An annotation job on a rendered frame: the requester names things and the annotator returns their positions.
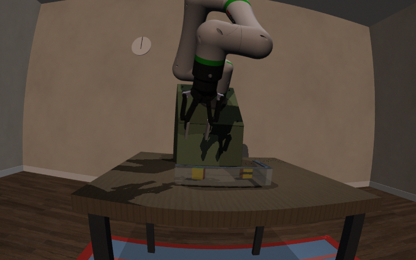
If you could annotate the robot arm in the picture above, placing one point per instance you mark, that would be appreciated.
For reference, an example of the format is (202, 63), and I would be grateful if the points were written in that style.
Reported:
(204, 45)

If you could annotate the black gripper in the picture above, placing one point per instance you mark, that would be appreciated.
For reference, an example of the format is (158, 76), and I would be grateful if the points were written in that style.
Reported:
(208, 92)

